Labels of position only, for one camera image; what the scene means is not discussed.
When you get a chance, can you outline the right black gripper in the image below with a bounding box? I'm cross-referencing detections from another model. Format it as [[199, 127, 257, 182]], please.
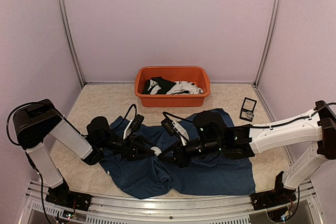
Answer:
[[157, 138, 223, 169]]

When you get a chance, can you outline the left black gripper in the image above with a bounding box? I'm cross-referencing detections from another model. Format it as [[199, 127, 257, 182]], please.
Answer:
[[98, 134, 158, 162]]

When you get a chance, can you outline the dark blue t-shirt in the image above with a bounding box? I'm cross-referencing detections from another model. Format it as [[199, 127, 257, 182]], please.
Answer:
[[99, 108, 257, 200]]

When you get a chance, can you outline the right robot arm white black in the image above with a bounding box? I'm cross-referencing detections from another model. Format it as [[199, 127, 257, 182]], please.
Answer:
[[159, 100, 335, 205]]

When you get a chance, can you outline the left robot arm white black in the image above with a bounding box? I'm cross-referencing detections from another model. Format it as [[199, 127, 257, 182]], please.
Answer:
[[6, 99, 155, 206]]

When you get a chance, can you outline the black and white garment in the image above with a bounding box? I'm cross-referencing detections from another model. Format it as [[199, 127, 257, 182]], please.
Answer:
[[142, 77, 204, 95]]

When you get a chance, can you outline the orange plastic tub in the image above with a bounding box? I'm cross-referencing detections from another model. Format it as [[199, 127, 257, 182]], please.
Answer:
[[134, 66, 211, 107]]

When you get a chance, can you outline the black square display box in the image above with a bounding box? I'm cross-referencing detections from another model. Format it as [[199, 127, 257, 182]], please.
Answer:
[[239, 97, 257, 122]]

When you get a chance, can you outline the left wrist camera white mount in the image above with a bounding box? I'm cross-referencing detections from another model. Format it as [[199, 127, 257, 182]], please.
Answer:
[[123, 114, 144, 140]]

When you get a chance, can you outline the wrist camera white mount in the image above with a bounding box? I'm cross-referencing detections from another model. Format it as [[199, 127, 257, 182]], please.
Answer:
[[161, 119, 190, 146], [123, 114, 144, 140]]

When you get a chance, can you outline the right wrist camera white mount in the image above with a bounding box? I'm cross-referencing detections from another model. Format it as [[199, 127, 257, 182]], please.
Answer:
[[161, 119, 190, 146]]

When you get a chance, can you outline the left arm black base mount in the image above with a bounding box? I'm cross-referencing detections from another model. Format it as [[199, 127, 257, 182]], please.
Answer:
[[46, 191, 92, 211]]

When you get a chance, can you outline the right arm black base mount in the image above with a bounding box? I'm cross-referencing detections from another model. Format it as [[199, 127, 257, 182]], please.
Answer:
[[250, 190, 297, 211]]

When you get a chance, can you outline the left aluminium corner post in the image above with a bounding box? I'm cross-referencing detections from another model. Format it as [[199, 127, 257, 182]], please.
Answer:
[[57, 0, 86, 88]]

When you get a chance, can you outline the aluminium corner post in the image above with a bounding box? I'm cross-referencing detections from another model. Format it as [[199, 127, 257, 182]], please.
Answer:
[[57, 0, 86, 88], [254, 0, 281, 89]]

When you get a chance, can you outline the right aluminium corner post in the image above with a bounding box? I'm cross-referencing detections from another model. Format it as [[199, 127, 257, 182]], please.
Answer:
[[254, 0, 281, 89]]

